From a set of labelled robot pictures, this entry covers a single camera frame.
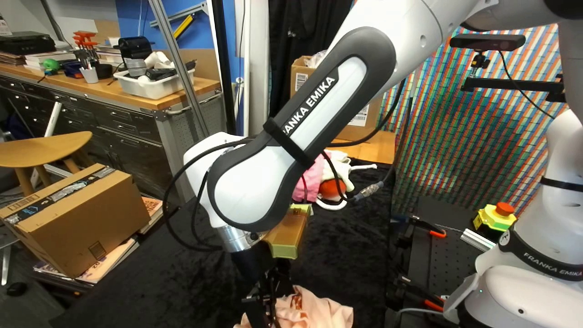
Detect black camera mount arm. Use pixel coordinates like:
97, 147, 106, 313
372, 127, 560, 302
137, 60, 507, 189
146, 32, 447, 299
460, 71, 569, 105

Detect peach orange cloth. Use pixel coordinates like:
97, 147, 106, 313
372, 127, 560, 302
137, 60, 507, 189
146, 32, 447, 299
234, 284, 356, 328

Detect wooden stool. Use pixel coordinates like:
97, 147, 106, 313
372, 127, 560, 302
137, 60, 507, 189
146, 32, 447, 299
0, 129, 97, 196

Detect black curtain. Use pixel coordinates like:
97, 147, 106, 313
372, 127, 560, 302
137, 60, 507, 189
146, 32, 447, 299
268, 0, 358, 133

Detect red plush fruit green leaves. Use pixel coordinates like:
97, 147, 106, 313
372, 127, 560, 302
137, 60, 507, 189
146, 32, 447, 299
319, 178, 349, 202

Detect black velvet table cloth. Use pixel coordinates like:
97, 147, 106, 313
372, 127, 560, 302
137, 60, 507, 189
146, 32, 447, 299
52, 162, 407, 328

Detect yellow hand tool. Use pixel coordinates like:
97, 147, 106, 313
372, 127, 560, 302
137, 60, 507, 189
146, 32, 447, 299
170, 12, 199, 42

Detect white cup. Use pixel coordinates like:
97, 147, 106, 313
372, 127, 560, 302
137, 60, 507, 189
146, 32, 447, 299
79, 63, 103, 85

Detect white towel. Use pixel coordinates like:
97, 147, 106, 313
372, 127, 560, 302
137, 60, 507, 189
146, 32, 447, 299
325, 149, 359, 182

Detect orange plastic object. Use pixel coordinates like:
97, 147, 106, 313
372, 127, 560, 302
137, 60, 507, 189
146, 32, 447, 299
73, 29, 103, 53

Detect aluminium slanted bar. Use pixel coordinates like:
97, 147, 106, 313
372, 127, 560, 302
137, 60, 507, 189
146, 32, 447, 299
146, 0, 228, 180

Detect yellow red emergency stop button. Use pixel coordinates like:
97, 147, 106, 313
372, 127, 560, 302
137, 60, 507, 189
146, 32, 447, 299
472, 200, 520, 235

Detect white metal tube frame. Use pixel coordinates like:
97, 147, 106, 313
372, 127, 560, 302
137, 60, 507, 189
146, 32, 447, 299
28, 98, 77, 178

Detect grey workbench wooden top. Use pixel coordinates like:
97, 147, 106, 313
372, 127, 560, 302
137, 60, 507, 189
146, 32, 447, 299
0, 60, 228, 206

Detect black clamp orange handle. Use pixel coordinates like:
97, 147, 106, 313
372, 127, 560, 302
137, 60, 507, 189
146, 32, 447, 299
387, 275, 451, 315
390, 211, 451, 240

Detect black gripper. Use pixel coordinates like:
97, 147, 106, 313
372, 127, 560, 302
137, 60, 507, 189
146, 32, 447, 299
230, 240, 288, 328

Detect black box device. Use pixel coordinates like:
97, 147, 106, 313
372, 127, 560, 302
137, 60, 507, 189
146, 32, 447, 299
117, 34, 155, 62

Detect black vertical pole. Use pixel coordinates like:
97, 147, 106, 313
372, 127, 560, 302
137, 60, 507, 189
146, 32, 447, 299
208, 0, 243, 138

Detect thin black camera cable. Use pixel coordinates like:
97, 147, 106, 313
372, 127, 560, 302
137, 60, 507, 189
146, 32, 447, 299
496, 49, 562, 124

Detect green small object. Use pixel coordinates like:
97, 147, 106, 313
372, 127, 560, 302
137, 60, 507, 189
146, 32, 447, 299
41, 56, 64, 76

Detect black flat case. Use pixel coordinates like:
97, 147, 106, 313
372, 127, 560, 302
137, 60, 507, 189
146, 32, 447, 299
0, 32, 59, 56

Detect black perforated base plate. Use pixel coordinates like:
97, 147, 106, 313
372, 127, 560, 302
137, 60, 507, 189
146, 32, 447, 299
405, 198, 489, 319

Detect black stereo camera bar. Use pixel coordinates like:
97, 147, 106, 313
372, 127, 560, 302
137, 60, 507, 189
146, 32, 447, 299
449, 32, 529, 54

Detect white plastic bin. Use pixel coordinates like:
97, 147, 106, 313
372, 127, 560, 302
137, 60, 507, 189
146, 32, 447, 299
113, 65, 199, 102

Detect black cable silver sleeve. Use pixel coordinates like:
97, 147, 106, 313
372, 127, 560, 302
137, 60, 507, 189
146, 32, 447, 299
301, 78, 410, 204

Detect cardboard box black tape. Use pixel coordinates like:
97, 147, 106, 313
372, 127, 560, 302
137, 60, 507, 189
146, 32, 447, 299
0, 162, 154, 280

